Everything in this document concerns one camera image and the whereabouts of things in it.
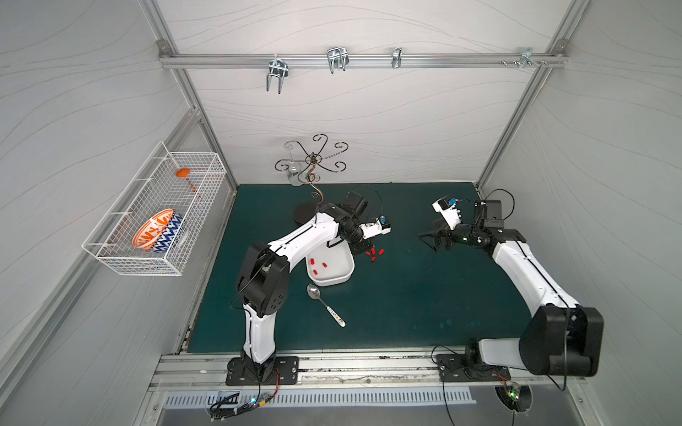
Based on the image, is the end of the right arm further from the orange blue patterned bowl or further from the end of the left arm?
the orange blue patterned bowl

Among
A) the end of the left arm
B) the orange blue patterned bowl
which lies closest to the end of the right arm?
the end of the left arm

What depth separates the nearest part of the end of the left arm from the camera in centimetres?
66
